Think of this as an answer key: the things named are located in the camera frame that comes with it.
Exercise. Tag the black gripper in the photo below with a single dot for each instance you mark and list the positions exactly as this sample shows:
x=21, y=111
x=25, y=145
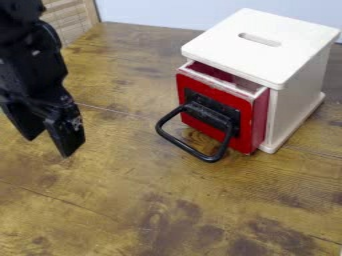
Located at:
x=32, y=94

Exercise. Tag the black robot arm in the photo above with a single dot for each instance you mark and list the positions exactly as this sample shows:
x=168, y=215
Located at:
x=24, y=11

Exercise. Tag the red drawer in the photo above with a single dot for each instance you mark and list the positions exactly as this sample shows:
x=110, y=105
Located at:
x=224, y=99

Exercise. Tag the white wooden cabinet box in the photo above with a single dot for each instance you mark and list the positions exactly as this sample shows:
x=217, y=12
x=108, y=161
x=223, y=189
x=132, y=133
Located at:
x=277, y=52

